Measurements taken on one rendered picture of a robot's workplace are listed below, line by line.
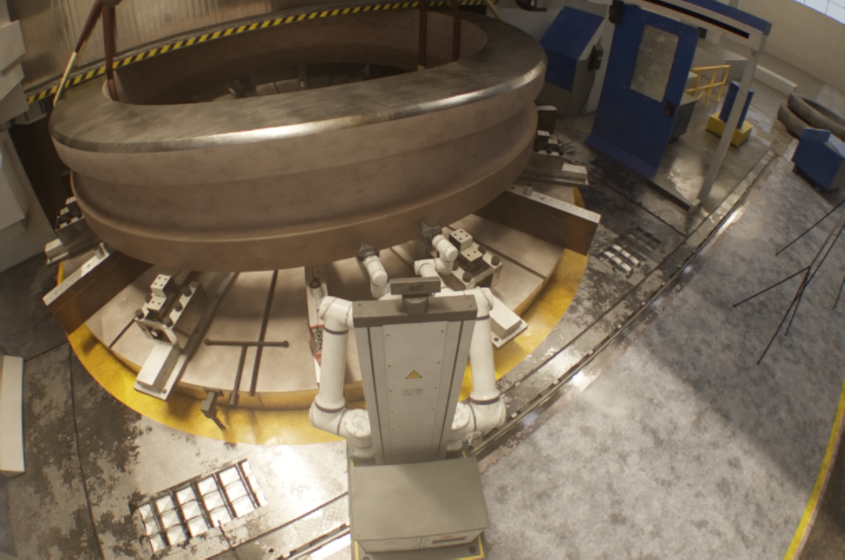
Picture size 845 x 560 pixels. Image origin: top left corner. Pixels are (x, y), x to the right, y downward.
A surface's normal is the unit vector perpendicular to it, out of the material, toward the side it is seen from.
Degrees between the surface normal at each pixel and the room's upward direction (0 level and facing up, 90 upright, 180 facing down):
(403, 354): 90
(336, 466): 0
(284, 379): 0
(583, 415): 0
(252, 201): 90
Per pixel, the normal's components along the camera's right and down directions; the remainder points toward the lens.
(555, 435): 0.04, -0.76
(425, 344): 0.11, 0.65
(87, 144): -0.17, -0.10
